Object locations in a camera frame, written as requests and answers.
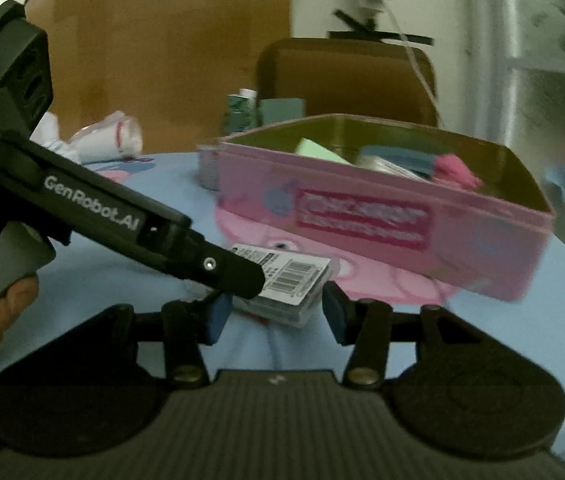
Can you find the brown chair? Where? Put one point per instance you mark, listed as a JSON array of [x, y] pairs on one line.
[[342, 80]]

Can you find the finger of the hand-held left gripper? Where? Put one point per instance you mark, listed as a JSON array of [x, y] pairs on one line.
[[227, 272]]

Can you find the clear plastic packet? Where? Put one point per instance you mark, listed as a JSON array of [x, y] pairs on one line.
[[382, 166]]

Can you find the blue printed tablecloth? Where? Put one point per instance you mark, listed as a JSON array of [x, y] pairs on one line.
[[127, 285]]

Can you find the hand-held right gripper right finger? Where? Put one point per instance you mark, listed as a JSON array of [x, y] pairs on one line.
[[335, 316]]

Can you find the brown wooden board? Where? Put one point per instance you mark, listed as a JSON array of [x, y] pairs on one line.
[[162, 60]]

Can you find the pink soft item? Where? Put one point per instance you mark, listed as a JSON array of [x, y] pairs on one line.
[[455, 172]]

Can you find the light green card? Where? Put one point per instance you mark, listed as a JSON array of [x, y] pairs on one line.
[[320, 152]]

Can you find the green drink carton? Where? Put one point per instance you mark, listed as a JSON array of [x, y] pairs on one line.
[[240, 112]]

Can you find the white window frame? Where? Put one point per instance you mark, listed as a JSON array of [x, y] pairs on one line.
[[492, 35]]

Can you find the pink cardboard box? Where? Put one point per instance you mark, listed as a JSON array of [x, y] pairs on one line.
[[362, 220]]

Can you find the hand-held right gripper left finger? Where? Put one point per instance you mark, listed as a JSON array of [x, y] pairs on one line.
[[219, 317]]

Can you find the round tin can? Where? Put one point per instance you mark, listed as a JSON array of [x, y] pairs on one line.
[[208, 167]]

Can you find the black tape strip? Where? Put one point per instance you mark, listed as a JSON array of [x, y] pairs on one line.
[[355, 20], [382, 37]]

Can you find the white plastic bag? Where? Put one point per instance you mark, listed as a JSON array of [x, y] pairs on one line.
[[107, 137]]

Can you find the clear barcode card packet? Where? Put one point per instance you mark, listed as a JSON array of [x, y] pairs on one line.
[[292, 280]]

